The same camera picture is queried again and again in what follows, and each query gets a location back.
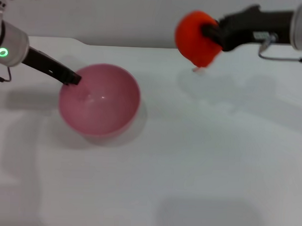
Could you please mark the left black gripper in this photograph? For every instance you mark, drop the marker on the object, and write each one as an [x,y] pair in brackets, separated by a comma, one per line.
[48,63]

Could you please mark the pink bowl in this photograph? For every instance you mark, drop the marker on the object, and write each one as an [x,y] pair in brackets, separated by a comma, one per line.
[103,116]

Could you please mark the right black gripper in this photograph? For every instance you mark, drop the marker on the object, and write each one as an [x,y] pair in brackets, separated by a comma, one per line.
[252,24]

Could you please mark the orange plush fruit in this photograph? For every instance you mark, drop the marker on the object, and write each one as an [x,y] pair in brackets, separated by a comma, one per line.
[191,44]

